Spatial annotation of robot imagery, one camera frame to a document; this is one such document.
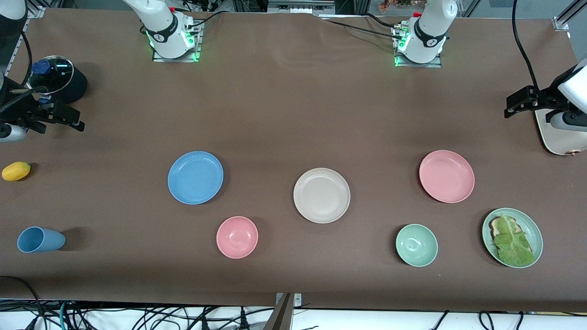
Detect pink plate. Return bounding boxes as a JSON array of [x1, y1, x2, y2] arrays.
[[419, 150, 476, 204]]

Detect blue plate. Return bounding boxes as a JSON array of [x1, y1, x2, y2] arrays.
[[167, 151, 224, 205]]

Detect beige toaster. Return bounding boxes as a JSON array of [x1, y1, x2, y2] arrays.
[[534, 108, 587, 157]]

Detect glass lid blue knob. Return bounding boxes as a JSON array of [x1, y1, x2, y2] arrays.
[[26, 55, 74, 95]]

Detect yellow lemon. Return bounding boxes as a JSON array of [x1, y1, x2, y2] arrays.
[[1, 161, 31, 182]]

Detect aluminium side profile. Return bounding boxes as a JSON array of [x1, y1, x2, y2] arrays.
[[9, 5, 46, 62]]

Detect aluminium corner profile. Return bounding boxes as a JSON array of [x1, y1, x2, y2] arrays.
[[552, 0, 587, 32]]

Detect blue plastic cup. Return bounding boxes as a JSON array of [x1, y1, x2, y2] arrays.
[[17, 226, 66, 253]]

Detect toasted bread slice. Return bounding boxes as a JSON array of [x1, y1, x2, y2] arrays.
[[488, 215, 521, 240]]

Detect green plate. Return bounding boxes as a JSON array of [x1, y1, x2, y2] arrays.
[[482, 208, 543, 269]]

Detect green lettuce leaf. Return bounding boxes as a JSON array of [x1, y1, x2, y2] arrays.
[[493, 214, 536, 267]]

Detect orange leafy object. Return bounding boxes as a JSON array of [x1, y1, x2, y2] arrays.
[[379, 0, 428, 13]]

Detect small green bowl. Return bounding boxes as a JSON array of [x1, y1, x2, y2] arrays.
[[395, 224, 438, 267]]

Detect small pink bowl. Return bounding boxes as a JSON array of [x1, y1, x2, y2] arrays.
[[216, 216, 259, 259]]

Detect beige plate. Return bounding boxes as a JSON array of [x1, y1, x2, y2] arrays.
[[293, 168, 351, 224]]

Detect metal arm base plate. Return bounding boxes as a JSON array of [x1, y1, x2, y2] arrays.
[[393, 23, 443, 69], [152, 21, 201, 63]]

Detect black base cable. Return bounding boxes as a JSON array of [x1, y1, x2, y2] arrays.
[[183, 10, 232, 31], [362, 13, 402, 31], [321, 17, 400, 38]]

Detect aluminium frame rail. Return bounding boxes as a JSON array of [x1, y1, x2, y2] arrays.
[[267, 0, 336, 15]]

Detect dark camera stand post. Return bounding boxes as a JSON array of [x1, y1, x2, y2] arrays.
[[263, 293, 295, 330]]

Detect metal table edge bracket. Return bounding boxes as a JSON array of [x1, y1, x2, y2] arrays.
[[275, 292, 303, 307]]

